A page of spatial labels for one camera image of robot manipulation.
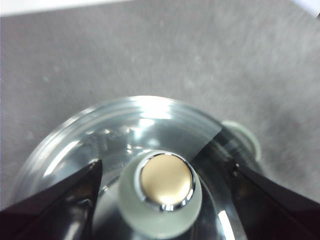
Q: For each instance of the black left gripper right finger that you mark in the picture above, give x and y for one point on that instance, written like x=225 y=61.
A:
x=282 y=210

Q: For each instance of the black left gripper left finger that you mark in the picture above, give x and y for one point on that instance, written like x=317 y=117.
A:
x=50 y=215

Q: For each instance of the glass lid with green knob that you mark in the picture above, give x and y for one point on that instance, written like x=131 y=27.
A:
x=165 y=180

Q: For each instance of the green electric cooking pot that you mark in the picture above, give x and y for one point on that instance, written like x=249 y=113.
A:
x=251 y=141

